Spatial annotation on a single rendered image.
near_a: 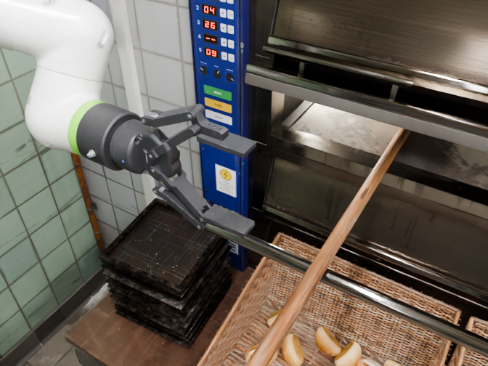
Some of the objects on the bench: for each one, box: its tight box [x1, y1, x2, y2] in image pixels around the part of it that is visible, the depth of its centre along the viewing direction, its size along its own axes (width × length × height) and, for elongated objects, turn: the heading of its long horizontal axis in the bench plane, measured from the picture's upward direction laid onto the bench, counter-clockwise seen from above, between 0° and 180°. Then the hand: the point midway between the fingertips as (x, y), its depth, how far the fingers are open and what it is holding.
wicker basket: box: [197, 232, 463, 366], centre depth 124 cm, size 49×56×28 cm
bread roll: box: [334, 341, 362, 366], centre depth 134 cm, size 6×10×7 cm
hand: (242, 189), depth 60 cm, fingers open, 13 cm apart
